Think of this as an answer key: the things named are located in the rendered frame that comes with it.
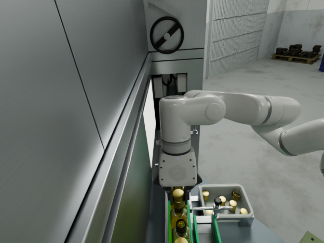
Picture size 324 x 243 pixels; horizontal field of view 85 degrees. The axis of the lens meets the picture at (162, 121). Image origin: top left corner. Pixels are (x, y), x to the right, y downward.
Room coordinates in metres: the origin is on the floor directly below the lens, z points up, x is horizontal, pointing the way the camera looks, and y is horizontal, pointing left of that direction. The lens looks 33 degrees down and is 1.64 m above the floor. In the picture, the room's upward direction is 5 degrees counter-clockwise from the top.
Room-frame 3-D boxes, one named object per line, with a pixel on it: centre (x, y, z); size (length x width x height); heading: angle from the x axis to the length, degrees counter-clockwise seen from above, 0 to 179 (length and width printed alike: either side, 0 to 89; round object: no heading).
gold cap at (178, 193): (0.31, -0.03, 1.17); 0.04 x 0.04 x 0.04
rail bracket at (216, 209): (0.40, -0.16, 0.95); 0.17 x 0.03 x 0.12; 86
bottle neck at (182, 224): (0.25, -0.03, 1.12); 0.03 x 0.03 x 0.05
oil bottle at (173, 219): (0.31, -0.03, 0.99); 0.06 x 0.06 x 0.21; 86
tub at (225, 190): (0.50, -0.27, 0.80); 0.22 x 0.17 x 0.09; 86
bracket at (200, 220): (0.39, -0.15, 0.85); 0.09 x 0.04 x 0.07; 86
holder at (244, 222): (0.50, -0.24, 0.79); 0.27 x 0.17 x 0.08; 86
